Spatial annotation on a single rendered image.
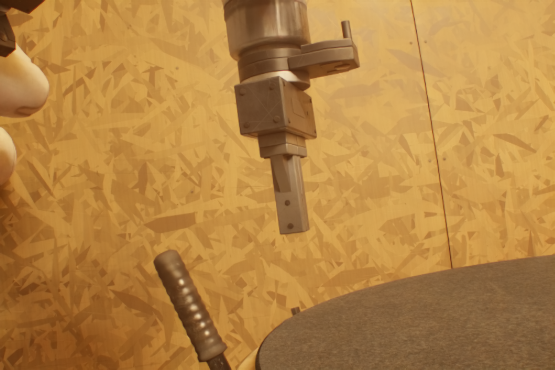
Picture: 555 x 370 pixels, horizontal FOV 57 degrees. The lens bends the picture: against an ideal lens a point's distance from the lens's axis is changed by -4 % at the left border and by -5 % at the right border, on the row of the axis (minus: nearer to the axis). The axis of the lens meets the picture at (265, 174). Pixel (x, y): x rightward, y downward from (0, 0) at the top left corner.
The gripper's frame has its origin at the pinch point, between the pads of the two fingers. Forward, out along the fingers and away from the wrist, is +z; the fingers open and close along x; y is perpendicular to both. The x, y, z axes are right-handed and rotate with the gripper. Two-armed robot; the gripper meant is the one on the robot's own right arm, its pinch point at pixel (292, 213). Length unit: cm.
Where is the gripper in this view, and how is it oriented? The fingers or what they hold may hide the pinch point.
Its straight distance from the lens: 56.8
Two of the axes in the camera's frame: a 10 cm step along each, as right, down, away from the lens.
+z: 1.3, 9.9, -0.6
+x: -3.1, -0.1, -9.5
